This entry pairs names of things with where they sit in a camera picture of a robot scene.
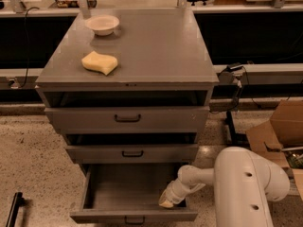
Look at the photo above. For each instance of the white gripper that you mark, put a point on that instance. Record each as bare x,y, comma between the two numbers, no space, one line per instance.
173,192

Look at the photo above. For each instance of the grey bottom drawer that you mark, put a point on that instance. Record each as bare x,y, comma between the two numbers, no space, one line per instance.
129,194

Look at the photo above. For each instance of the grey drawer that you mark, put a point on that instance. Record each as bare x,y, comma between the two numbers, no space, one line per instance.
129,194
127,154
127,119

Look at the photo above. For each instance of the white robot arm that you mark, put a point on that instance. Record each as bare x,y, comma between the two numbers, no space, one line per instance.
244,183

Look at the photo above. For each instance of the grey middle drawer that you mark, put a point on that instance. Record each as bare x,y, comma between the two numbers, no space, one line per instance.
127,154

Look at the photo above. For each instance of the grey top drawer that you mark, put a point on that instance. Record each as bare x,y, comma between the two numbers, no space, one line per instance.
127,119

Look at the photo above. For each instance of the grey drawer cabinet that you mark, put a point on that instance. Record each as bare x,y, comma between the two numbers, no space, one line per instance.
162,62

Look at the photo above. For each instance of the black stand with clamp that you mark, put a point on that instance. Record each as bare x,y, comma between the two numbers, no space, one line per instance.
236,70

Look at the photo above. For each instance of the cardboard box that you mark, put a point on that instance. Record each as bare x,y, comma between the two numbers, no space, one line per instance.
280,139

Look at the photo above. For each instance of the black bar on floor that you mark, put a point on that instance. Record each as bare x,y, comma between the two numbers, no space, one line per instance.
17,202

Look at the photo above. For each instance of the yellow sponge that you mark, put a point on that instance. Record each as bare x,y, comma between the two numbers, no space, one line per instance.
104,64

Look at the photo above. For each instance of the white bowl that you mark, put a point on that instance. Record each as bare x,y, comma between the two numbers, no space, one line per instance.
102,25

